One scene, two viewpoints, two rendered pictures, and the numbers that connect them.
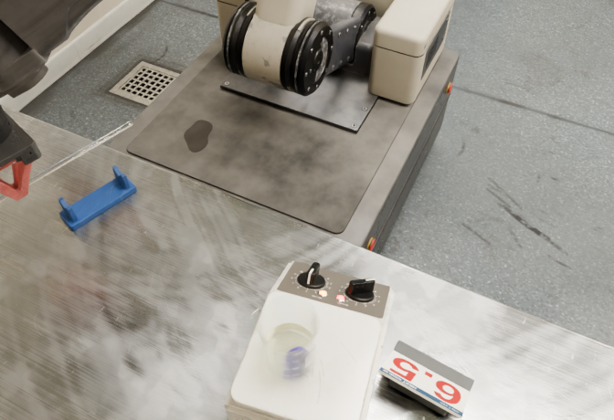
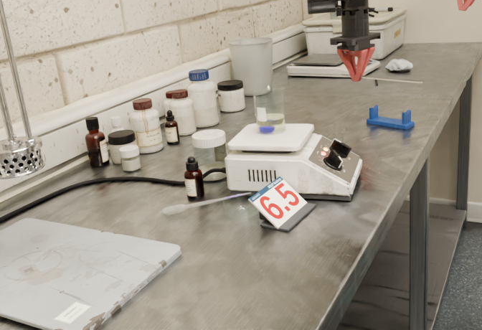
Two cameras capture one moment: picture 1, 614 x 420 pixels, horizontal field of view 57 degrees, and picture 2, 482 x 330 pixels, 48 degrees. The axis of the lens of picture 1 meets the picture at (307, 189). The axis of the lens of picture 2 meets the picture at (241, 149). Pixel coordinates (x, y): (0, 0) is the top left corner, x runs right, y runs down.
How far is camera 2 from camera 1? 0.92 m
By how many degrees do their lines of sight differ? 78
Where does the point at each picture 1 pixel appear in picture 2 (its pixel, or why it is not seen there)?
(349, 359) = (270, 140)
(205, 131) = not seen: outside the picture
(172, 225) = (383, 140)
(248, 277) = not seen: hidden behind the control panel
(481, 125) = not seen: outside the picture
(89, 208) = (381, 120)
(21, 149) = (348, 39)
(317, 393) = (250, 136)
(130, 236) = (369, 133)
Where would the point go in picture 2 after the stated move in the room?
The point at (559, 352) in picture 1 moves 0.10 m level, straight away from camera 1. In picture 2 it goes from (320, 270) to (391, 302)
